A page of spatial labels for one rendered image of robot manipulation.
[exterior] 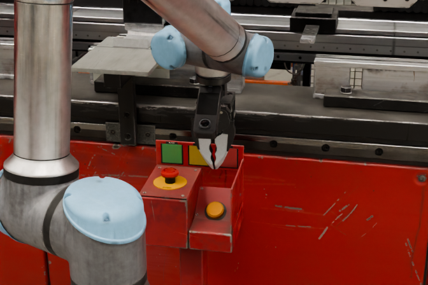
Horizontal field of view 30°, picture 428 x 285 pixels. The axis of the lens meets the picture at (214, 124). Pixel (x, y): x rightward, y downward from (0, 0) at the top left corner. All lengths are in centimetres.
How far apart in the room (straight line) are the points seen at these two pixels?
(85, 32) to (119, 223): 122
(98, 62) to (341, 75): 57
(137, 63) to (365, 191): 60
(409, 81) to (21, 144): 101
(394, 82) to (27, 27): 101
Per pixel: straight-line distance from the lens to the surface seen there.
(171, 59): 144
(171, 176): 170
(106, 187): 120
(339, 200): 191
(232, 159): 176
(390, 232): 195
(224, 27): 129
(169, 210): 167
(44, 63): 119
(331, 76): 192
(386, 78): 192
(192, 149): 177
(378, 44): 216
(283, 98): 194
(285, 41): 217
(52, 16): 118
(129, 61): 181
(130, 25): 201
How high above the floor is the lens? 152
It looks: 22 degrees down
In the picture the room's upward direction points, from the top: straight up
